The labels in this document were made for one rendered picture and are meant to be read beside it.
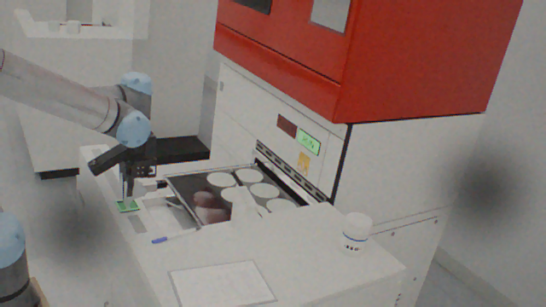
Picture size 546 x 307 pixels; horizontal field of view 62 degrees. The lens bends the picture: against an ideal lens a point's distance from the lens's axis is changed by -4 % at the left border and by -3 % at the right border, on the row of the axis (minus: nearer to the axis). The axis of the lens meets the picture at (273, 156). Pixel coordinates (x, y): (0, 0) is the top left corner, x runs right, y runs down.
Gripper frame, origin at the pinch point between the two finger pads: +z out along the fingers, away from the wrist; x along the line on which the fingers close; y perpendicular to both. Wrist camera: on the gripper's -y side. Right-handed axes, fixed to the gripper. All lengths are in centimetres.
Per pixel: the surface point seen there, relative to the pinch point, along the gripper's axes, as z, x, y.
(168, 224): 9.4, -0.7, 12.7
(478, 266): 83, 0, 207
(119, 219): 1.3, -5.5, -2.9
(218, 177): 7.5, 18.0, 37.8
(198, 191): 7.4, 11.4, 27.2
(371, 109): -29, -15, 67
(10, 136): 98, 269, -13
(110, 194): 1.3, 7.6, -1.9
